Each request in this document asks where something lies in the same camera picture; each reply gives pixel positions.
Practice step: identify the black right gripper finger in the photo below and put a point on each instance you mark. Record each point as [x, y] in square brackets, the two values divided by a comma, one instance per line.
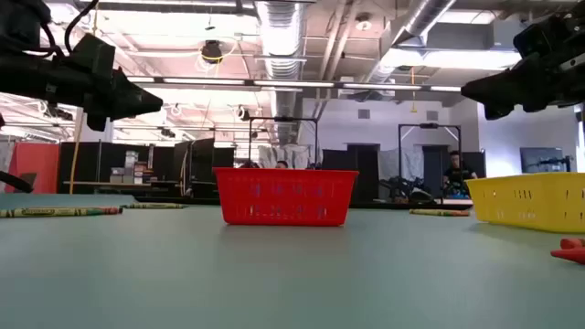
[498, 91]

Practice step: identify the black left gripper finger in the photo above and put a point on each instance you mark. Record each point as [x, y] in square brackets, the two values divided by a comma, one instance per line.
[137, 102]

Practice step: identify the green crayon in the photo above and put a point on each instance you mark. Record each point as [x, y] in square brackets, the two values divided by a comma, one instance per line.
[45, 212]
[153, 206]

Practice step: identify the orange crayon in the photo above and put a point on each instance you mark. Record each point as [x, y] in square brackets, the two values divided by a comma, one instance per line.
[434, 212]
[114, 210]
[573, 257]

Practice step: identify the neighbouring station robot arm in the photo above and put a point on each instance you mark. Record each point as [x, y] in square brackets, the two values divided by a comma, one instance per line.
[566, 161]
[402, 187]

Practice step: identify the stacked storage boxes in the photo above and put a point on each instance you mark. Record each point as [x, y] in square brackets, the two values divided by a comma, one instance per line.
[130, 166]

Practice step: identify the red partition panel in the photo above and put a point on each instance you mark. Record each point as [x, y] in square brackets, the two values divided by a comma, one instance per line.
[41, 160]

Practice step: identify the long workbench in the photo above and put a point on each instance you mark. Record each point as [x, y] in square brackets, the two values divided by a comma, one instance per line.
[91, 183]

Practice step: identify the person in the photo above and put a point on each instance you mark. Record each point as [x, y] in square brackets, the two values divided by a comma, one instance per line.
[457, 176]
[282, 165]

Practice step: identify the white plastic sheet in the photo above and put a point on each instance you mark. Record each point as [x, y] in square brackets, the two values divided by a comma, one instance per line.
[393, 162]
[292, 155]

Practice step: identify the yellow plastic basket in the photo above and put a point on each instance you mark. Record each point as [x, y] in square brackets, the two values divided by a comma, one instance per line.
[525, 219]

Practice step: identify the long LED light bar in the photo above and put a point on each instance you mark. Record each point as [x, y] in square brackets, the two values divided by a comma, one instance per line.
[292, 83]

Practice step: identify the red plastic basket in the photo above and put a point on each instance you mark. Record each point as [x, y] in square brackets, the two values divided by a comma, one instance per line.
[283, 219]

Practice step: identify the teal table mat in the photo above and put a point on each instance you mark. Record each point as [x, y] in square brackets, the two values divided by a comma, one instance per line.
[292, 283]

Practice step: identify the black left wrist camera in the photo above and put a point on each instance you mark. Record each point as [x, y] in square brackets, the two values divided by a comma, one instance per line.
[93, 55]

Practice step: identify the dark wall monitor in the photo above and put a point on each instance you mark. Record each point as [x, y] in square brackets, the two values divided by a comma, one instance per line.
[532, 157]

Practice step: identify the black metal frame stand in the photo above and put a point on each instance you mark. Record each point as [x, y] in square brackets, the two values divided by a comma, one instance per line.
[283, 119]
[429, 125]

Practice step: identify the black partition wall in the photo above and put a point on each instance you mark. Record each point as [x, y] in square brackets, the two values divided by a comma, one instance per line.
[82, 160]

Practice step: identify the black ceiling camera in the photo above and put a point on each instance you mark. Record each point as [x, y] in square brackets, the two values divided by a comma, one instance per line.
[211, 51]

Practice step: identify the silver ventilation duct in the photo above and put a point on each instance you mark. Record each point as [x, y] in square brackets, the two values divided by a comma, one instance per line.
[418, 20]
[281, 41]

